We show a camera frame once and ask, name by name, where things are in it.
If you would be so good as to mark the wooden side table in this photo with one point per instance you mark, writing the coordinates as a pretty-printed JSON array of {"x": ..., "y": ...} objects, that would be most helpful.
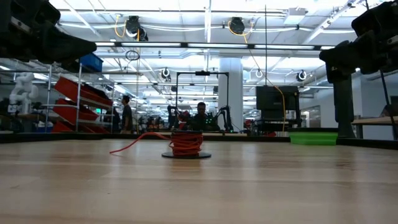
[{"x": 373, "y": 120}]

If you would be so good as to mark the metal shelf rack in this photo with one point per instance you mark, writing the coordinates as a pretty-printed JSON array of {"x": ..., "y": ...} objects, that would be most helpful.
[{"x": 78, "y": 84}]

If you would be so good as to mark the blue plastic bin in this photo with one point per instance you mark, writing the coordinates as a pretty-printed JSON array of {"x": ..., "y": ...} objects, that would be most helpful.
[{"x": 93, "y": 62}]

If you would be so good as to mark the red shelf bin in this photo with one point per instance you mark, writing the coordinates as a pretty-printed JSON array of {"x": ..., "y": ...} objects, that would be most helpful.
[
  {"x": 68, "y": 112},
  {"x": 70, "y": 88},
  {"x": 62, "y": 127}
]

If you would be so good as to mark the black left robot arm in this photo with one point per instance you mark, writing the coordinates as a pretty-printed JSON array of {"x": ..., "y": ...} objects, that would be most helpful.
[{"x": 25, "y": 11}]

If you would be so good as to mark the long ceiling light bar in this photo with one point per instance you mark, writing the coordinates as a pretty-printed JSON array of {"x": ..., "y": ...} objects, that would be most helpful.
[{"x": 217, "y": 45}]

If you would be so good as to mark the thin black slanted strut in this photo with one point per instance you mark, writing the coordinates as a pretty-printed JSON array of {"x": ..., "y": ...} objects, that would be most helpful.
[{"x": 387, "y": 99}]

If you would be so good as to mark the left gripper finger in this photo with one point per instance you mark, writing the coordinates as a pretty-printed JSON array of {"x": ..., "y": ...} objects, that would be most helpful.
[{"x": 77, "y": 48}]

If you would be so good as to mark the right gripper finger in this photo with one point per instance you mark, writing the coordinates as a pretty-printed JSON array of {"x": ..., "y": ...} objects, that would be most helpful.
[{"x": 339, "y": 59}]

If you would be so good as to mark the black table edge rail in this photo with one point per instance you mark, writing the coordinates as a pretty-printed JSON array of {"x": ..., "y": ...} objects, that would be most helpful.
[{"x": 62, "y": 137}]

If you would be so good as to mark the black background robot arm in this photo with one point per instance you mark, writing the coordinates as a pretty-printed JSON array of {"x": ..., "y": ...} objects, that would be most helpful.
[
  {"x": 225, "y": 115},
  {"x": 171, "y": 116}
]

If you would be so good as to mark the black upright frame post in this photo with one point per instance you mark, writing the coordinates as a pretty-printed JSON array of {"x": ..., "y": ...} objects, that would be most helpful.
[{"x": 343, "y": 105}]

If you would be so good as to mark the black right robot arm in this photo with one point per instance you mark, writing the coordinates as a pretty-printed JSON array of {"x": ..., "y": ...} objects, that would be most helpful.
[{"x": 376, "y": 15}]

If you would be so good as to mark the white building column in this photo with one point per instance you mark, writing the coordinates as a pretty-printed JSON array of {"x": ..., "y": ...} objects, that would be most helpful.
[{"x": 231, "y": 93}]

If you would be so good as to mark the green collapsible container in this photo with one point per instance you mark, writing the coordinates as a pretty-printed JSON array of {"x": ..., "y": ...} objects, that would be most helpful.
[{"x": 311, "y": 138}]

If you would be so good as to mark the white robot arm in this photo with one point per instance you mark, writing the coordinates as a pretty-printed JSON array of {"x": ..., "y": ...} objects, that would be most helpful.
[{"x": 23, "y": 90}]

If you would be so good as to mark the black gantry frame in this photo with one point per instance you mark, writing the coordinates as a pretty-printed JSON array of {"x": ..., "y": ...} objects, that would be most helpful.
[{"x": 202, "y": 73}]

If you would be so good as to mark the person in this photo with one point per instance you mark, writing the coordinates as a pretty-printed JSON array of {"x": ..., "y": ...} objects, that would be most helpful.
[
  {"x": 201, "y": 119},
  {"x": 114, "y": 119},
  {"x": 127, "y": 115}
]

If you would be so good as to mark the black monitor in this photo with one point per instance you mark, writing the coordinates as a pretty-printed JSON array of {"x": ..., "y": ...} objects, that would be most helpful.
[{"x": 273, "y": 99}]

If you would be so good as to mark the thin black vertical pole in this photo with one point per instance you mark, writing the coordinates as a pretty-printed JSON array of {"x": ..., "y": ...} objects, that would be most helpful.
[{"x": 265, "y": 46}]

